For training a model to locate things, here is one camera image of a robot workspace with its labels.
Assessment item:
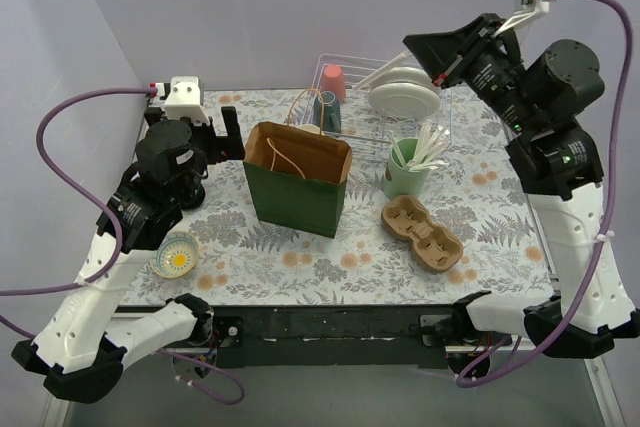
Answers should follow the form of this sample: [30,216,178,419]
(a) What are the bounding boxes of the green paper bag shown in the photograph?
[243,104,352,238]

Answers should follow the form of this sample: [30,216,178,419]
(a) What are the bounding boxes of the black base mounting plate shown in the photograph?
[154,302,511,373]

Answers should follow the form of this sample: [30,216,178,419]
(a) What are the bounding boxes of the white plate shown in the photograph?
[370,66,437,92]
[368,82,441,121]

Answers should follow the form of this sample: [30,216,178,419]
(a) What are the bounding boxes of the floral table mat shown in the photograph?
[122,88,552,307]

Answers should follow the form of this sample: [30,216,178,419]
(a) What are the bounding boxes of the dark teal mug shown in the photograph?
[313,91,342,133]

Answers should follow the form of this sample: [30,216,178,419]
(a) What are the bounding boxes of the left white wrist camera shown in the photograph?
[150,75,211,126]

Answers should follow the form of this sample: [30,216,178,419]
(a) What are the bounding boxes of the brown cardboard cup carrier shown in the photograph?
[381,195,464,274]

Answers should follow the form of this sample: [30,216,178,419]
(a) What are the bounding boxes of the pink cup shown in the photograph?
[320,64,346,103]

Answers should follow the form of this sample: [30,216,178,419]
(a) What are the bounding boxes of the green utensil holder cup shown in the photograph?
[382,138,430,200]

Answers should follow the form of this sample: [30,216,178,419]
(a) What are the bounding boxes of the rear white plate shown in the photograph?
[370,66,437,92]

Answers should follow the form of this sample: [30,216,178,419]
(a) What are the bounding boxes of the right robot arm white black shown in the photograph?
[404,14,639,359]

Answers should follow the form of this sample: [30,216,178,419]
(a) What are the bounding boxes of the stack of brown paper cups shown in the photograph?
[297,124,323,135]

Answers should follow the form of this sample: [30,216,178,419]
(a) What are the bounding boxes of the purple cable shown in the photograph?
[455,0,630,389]
[0,86,246,406]

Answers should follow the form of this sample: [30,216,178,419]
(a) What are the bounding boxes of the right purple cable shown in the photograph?
[455,0,630,389]

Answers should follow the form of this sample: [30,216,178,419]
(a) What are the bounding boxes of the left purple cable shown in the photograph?
[0,86,246,406]

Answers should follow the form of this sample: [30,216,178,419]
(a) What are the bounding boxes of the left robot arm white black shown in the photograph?
[11,106,244,404]

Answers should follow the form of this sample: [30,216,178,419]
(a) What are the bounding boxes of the patterned small bowl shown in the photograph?
[150,231,200,279]

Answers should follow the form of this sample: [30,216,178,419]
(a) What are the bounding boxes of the white wire dish rack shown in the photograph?
[312,53,453,163]

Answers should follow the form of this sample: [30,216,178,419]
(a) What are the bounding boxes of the front white plate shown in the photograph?
[368,82,441,121]

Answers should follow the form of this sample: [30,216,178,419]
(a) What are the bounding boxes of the stack of black lids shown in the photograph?
[180,183,205,210]

